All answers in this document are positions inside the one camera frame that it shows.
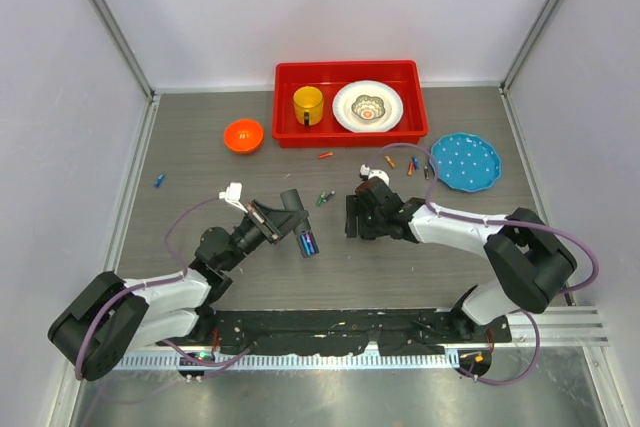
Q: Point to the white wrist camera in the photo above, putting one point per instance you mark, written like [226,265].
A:
[232,196]
[375,173]

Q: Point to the yellow mug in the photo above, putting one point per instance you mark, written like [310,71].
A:
[308,104]

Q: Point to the red plastic tray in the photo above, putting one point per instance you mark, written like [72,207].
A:
[330,77]

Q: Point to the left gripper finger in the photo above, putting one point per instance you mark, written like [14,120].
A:
[286,228]
[273,216]

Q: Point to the black remote control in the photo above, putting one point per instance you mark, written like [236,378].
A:
[291,200]

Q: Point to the purple pink battery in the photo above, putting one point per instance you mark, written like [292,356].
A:
[311,243]

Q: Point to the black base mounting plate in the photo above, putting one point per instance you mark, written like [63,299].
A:
[340,332]

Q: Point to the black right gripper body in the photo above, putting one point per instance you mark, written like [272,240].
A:
[369,223]

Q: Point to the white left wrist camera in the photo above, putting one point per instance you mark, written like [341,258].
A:
[232,196]

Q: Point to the small patterned bowl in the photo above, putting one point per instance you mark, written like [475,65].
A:
[368,108]

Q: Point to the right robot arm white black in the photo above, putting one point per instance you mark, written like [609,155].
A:
[531,265]

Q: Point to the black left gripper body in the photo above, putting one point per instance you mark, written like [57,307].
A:
[254,222]

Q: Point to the green battery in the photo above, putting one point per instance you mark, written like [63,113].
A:
[321,198]

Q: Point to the aluminium front rail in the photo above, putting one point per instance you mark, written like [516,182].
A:
[558,327]

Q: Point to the blue dotted plate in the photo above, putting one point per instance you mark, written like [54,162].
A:
[466,162]

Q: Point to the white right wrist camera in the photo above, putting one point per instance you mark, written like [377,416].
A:
[375,173]

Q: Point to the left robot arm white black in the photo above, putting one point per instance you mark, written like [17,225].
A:
[112,316]

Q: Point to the black white battery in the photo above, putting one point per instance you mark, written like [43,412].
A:
[329,196]

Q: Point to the orange plastic bowl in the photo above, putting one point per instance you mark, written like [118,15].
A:
[243,136]

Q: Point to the white paper plate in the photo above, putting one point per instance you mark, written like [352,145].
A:
[341,107]

